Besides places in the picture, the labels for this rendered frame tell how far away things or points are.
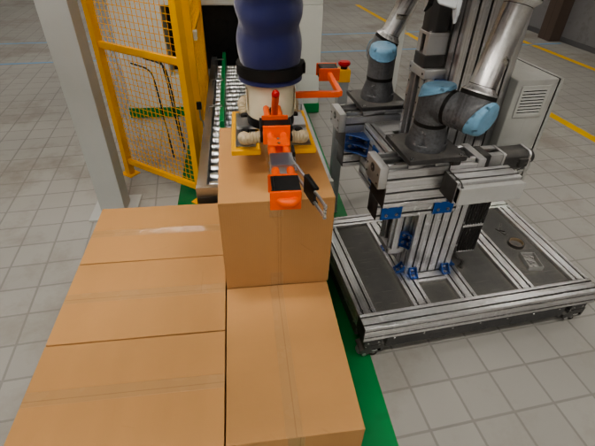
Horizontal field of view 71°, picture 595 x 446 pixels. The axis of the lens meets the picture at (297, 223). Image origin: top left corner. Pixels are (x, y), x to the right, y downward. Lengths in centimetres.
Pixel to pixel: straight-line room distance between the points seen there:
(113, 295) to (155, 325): 24
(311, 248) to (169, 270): 60
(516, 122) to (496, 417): 125
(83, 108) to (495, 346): 261
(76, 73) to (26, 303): 129
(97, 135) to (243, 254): 158
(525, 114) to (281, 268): 115
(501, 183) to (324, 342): 86
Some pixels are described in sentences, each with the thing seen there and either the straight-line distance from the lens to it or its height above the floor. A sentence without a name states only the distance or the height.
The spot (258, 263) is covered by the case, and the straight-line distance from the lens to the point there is 156.
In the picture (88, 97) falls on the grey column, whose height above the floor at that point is 83.
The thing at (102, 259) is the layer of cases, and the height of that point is 54.
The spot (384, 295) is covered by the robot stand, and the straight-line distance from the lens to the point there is 213.
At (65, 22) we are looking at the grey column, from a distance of 267.
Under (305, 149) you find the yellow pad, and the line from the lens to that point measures 144.
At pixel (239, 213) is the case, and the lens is 142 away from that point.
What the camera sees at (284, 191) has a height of 121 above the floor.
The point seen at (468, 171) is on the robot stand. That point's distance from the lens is 169.
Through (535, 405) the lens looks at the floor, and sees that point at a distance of 226.
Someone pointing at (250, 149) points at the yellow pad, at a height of 107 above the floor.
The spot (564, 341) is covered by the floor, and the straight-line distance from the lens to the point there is 259.
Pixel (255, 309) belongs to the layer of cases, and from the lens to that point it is 157.
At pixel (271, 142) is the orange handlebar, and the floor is 120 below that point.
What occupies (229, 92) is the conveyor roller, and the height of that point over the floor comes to 53.
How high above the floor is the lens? 173
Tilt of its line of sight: 37 degrees down
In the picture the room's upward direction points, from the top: 2 degrees clockwise
